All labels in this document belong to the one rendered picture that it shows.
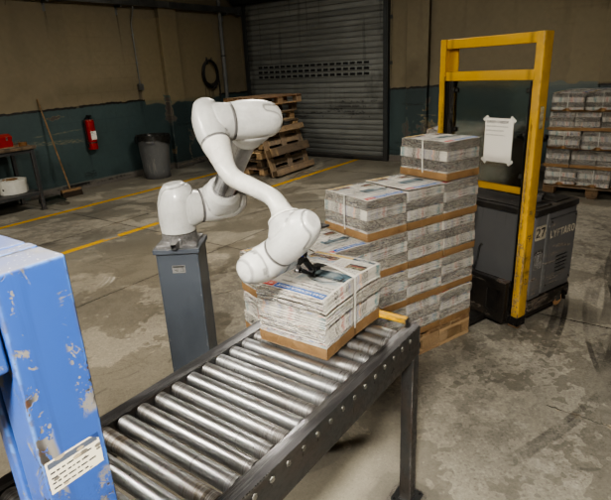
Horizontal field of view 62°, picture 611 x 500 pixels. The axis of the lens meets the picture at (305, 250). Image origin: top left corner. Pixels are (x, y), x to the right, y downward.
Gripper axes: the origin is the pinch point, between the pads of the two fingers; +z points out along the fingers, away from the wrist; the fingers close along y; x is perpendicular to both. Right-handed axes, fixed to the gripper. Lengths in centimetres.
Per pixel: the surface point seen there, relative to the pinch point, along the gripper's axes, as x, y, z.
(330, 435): 29, 44, -37
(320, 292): 9.7, 11.4, -15.4
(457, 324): -3, 87, 165
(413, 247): -18, 28, 120
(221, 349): -22, 36, -29
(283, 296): -2.5, 14.4, -19.6
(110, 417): -23, 41, -73
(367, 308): 12.9, 24.2, 11.0
